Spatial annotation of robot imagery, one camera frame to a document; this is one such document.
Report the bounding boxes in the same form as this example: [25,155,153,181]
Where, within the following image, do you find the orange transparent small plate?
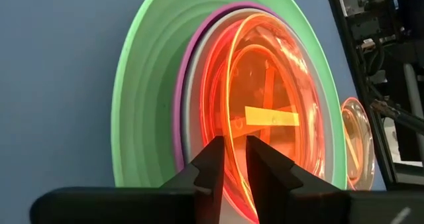
[225,13,327,224]
[340,97,376,192]

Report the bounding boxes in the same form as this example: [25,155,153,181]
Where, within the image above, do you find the large green plastic plate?
[111,0,348,190]

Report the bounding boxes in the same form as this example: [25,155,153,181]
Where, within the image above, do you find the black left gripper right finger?
[246,135,424,224]

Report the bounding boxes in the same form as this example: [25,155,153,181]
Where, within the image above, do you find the blue table mat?
[0,0,387,224]

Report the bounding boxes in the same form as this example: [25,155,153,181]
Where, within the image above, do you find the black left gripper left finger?
[28,135,226,224]

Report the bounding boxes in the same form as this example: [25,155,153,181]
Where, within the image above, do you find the purple plastic plate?
[171,1,286,174]

